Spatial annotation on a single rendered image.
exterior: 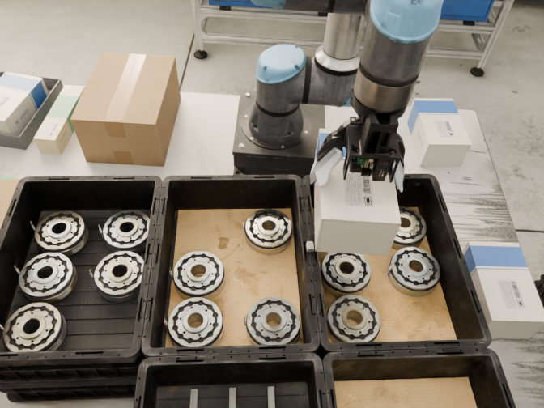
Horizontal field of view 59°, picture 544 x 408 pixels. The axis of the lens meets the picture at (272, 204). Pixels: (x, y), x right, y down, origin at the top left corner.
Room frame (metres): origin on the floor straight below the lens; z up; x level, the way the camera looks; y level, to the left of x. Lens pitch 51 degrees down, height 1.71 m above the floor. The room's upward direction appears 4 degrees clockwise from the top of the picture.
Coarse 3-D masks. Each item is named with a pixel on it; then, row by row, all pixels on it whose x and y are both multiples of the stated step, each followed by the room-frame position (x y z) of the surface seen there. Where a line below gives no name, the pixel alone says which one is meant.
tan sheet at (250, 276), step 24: (192, 216) 0.65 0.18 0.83; (216, 216) 0.66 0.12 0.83; (240, 216) 0.66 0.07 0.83; (288, 216) 0.67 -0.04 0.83; (192, 240) 0.59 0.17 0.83; (216, 240) 0.59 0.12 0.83; (240, 240) 0.59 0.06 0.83; (240, 264) 0.53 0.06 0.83; (264, 264) 0.54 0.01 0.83; (288, 264) 0.54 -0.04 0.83; (240, 288) 0.48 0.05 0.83; (264, 288) 0.48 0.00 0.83; (288, 288) 0.48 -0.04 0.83; (168, 312) 0.41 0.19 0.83; (240, 312) 0.42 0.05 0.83; (168, 336) 0.37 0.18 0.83; (240, 336) 0.37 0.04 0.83
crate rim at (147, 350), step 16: (176, 176) 0.68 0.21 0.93; (192, 176) 0.69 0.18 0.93; (208, 176) 0.69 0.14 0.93; (224, 176) 0.69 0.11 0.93; (240, 176) 0.69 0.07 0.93; (256, 176) 0.70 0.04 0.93; (272, 176) 0.70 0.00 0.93; (288, 176) 0.70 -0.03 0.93; (160, 208) 0.59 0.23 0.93; (304, 208) 0.62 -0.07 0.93; (160, 224) 0.55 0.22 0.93; (304, 224) 0.58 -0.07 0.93; (160, 240) 0.51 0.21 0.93; (304, 240) 0.54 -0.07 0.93; (160, 256) 0.48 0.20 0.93; (304, 256) 0.50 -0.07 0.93; (304, 272) 0.46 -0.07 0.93; (144, 336) 0.32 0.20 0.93; (144, 352) 0.29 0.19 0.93; (160, 352) 0.30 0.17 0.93; (176, 352) 0.30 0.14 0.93; (192, 352) 0.30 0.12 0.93; (208, 352) 0.30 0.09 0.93; (224, 352) 0.30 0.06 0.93; (240, 352) 0.30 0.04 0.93; (256, 352) 0.31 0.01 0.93; (272, 352) 0.31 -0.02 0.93; (288, 352) 0.31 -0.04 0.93; (304, 352) 0.31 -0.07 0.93
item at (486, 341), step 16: (304, 176) 0.70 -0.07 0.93; (416, 176) 0.73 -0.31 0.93; (432, 176) 0.73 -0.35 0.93; (304, 192) 0.66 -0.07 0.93; (448, 224) 0.60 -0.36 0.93; (320, 272) 0.47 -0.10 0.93; (464, 272) 0.49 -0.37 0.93; (320, 288) 0.43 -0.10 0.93; (320, 304) 0.40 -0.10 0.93; (480, 304) 0.42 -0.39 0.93; (320, 320) 0.37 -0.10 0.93; (480, 320) 0.39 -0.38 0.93; (320, 336) 0.34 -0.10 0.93
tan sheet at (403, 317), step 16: (416, 208) 0.72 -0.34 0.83; (320, 256) 0.57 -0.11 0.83; (368, 256) 0.57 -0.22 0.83; (384, 256) 0.58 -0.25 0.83; (384, 272) 0.54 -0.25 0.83; (368, 288) 0.50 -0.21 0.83; (384, 288) 0.50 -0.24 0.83; (384, 304) 0.46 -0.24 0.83; (400, 304) 0.46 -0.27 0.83; (416, 304) 0.46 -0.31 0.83; (432, 304) 0.47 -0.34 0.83; (352, 320) 0.42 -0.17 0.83; (384, 320) 0.43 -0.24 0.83; (400, 320) 0.43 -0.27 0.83; (416, 320) 0.43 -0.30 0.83; (432, 320) 0.43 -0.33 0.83; (448, 320) 0.44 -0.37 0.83; (384, 336) 0.39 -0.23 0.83; (400, 336) 0.39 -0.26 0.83; (416, 336) 0.40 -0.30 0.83; (432, 336) 0.40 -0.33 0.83; (448, 336) 0.40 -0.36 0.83
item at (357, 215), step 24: (336, 168) 0.54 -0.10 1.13; (336, 192) 0.49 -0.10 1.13; (360, 192) 0.49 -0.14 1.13; (384, 192) 0.50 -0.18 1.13; (336, 216) 0.44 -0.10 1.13; (360, 216) 0.45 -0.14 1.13; (384, 216) 0.45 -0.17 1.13; (336, 240) 0.44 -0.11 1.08; (360, 240) 0.44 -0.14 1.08; (384, 240) 0.44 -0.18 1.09
